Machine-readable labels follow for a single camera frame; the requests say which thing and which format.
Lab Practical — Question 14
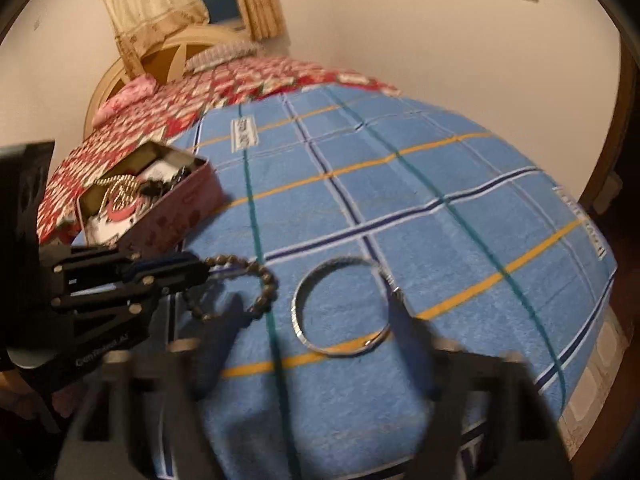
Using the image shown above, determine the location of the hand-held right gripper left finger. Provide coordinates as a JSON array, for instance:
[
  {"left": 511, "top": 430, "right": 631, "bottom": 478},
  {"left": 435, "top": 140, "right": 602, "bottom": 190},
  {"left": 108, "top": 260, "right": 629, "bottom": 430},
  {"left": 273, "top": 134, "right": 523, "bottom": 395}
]
[{"left": 54, "top": 292, "right": 247, "bottom": 480}]

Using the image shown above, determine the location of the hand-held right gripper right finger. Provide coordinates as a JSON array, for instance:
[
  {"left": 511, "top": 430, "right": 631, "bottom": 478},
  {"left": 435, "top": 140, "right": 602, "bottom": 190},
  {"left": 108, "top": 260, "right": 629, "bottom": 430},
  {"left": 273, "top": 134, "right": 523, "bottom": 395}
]
[{"left": 384, "top": 286, "right": 575, "bottom": 480}]

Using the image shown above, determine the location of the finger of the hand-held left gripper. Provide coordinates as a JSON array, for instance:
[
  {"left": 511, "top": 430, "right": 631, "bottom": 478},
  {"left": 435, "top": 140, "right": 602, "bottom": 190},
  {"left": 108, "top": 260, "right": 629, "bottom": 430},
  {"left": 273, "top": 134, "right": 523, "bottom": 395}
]
[
  {"left": 41, "top": 247, "right": 209, "bottom": 287},
  {"left": 49, "top": 275, "right": 207, "bottom": 311}
]

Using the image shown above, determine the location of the rectangular metal tin box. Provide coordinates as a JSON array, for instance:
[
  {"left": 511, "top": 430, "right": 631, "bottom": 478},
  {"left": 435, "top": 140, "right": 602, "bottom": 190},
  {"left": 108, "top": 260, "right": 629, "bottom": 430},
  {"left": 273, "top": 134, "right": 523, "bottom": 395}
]
[{"left": 74, "top": 140, "right": 226, "bottom": 257}]

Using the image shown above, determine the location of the pink bangle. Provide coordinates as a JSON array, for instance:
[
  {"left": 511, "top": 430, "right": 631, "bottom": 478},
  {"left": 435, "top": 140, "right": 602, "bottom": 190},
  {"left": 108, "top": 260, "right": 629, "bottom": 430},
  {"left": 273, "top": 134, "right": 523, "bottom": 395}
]
[{"left": 99, "top": 199, "right": 147, "bottom": 222}]

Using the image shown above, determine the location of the brown wooden bead bracelet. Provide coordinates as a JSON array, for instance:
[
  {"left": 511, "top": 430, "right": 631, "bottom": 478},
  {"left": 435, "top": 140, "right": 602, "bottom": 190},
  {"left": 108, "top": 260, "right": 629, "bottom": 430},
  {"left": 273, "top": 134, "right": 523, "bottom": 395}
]
[{"left": 182, "top": 254, "right": 279, "bottom": 322}]

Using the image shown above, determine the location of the silver metal bangle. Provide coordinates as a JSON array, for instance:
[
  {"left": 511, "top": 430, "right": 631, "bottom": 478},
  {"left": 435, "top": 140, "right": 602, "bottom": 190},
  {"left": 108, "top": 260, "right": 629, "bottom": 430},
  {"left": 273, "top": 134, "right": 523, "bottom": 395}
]
[{"left": 290, "top": 255, "right": 401, "bottom": 357}]

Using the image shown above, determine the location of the gold pearl chain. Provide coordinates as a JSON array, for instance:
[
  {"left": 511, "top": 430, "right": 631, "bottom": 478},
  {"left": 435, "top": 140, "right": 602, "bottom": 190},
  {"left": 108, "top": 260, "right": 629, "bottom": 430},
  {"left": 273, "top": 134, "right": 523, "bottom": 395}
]
[{"left": 94, "top": 174, "right": 147, "bottom": 211}]

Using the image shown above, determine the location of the dark shiny bead bracelet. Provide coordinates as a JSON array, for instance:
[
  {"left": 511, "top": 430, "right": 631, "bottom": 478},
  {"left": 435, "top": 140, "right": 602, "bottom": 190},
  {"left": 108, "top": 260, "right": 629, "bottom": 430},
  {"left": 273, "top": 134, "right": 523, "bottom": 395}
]
[{"left": 139, "top": 164, "right": 195, "bottom": 197}]

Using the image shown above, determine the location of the blue plaid towel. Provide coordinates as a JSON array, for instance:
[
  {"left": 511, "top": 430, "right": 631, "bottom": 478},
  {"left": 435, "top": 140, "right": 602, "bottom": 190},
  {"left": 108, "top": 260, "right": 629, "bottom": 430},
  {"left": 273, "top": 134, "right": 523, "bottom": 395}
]
[{"left": 70, "top": 84, "right": 619, "bottom": 480}]

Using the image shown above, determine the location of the pink pillow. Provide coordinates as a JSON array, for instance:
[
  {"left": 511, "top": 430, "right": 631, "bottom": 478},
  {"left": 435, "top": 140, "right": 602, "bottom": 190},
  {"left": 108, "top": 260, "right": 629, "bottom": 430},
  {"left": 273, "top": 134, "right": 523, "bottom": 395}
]
[{"left": 92, "top": 73, "right": 156, "bottom": 126}]

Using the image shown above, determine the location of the bed with red quilt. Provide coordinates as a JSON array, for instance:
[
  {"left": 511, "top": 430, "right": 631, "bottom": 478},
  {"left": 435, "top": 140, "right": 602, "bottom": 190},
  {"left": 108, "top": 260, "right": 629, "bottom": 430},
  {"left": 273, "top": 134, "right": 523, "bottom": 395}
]
[{"left": 37, "top": 54, "right": 402, "bottom": 244}]

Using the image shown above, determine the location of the cream wooden headboard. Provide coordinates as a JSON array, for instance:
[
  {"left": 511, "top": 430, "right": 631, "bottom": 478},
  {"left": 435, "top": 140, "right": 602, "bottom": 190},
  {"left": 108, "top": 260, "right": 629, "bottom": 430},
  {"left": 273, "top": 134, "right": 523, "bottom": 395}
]
[{"left": 82, "top": 24, "right": 242, "bottom": 137}]

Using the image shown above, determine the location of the striped pillow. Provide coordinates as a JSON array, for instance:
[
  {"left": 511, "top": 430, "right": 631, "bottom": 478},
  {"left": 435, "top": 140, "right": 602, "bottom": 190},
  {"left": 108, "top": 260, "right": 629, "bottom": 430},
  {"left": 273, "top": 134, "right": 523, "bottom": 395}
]
[{"left": 184, "top": 39, "right": 261, "bottom": 74}]

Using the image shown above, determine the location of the wide beige floral curtain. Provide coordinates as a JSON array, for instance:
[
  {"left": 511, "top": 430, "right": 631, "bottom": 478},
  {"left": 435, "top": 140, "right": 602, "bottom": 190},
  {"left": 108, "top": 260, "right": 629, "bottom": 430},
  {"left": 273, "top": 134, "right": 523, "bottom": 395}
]
[{"left": 92, "top": 0, "right": 209, "bottom": 74}]

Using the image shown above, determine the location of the narrow beige floral curtain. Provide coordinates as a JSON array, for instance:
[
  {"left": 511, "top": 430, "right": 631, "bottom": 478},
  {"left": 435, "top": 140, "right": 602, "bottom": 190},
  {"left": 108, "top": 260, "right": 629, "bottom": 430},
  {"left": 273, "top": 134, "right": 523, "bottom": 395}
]
[{"left": 227, "top": 0, "right": 289, "bottom": 41}]

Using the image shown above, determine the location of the brown wooden door frame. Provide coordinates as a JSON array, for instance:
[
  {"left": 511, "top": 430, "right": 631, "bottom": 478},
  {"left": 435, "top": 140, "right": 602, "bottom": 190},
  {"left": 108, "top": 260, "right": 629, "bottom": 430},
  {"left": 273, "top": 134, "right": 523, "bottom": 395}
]
[{"left": 577, "top": 24, "right": 640, "bottom": 212}]

